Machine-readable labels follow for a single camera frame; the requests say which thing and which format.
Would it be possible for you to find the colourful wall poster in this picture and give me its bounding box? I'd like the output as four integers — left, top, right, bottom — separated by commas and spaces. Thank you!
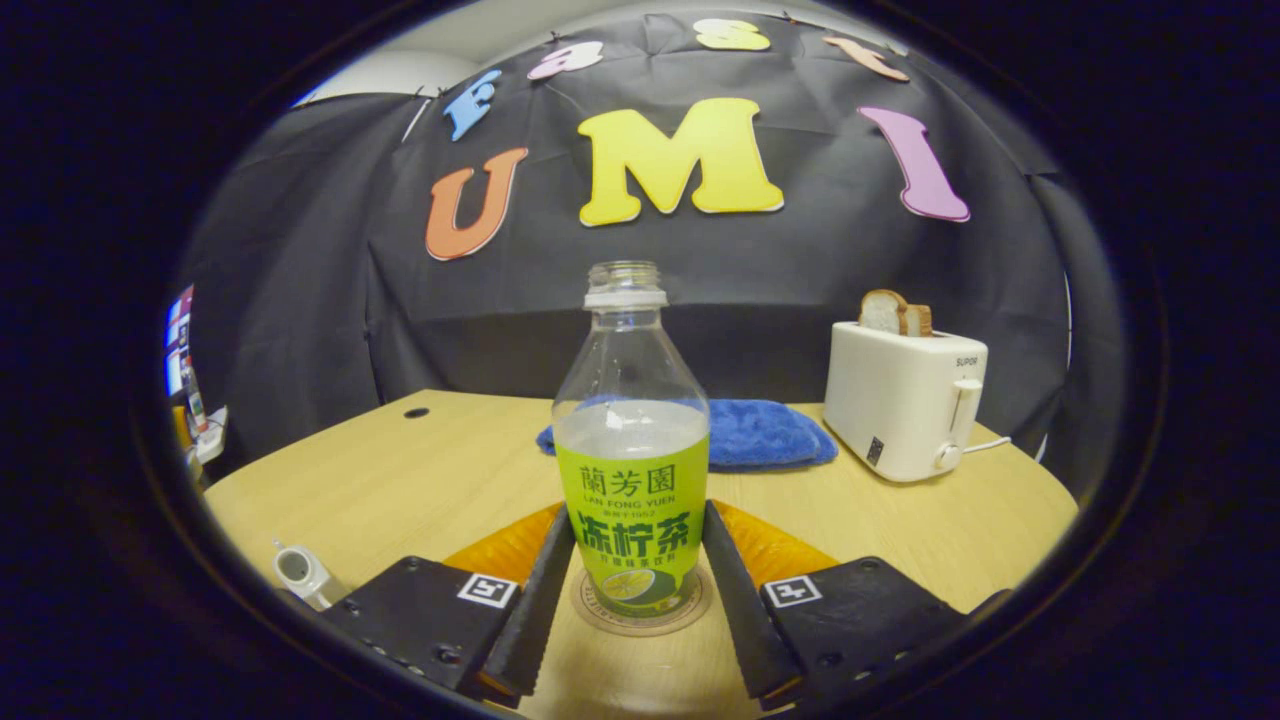
164, 285, 198, 401

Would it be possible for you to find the large bread slice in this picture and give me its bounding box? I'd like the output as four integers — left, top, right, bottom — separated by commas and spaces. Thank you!
859, 289, 910, 336

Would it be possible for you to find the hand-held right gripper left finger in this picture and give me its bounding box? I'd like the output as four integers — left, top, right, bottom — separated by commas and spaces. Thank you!
318, 500, 579, 709

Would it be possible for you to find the blue towel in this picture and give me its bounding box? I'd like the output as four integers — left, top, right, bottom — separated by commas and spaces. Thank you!
535, 397, 840, 471

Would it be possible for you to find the white toaster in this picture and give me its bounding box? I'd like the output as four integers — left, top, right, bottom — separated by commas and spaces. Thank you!
823, 320, 990, 484

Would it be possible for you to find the white ceramic teacup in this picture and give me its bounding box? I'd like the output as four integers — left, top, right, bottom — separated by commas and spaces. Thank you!
272, 540, 351, 613

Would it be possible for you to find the clear green-label water bottle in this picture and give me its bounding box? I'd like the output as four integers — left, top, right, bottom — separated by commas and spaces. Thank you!
551, 261, 712, 619

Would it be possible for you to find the round brown coaster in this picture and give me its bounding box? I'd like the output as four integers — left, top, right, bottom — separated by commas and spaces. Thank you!
570, 560, 714, 639

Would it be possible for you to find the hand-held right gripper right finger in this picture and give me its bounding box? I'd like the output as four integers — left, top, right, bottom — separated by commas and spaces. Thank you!
700, 498, 976, 711

